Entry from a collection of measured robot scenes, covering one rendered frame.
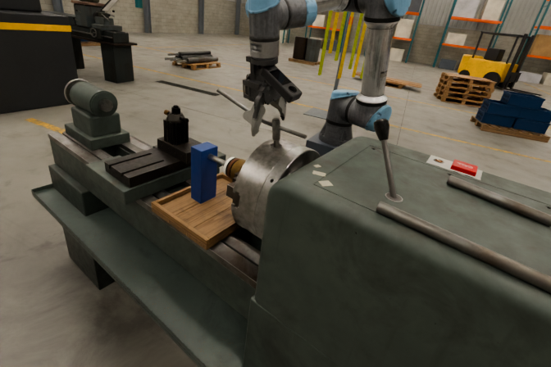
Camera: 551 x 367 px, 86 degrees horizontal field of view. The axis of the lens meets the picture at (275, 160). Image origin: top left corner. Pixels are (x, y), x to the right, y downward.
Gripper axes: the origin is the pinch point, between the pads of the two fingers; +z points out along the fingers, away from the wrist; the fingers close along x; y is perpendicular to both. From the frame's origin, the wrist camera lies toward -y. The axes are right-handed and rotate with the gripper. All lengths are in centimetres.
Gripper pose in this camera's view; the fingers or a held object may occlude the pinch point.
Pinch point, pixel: (270, 128)
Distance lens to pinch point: 87.6
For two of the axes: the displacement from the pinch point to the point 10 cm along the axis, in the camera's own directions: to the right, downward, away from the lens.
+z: -0.1, 8.3, 5.5
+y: -7.7, -3.6, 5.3
